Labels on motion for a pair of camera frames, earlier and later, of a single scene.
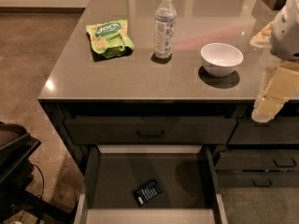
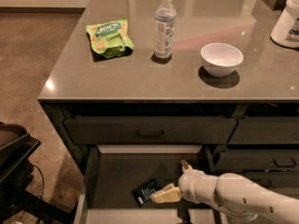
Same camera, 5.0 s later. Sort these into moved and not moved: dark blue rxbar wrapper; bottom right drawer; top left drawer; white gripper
Moved: white gripper
Not moved: bottom right drawer; top left drawer; dark blue rxbar wrapper
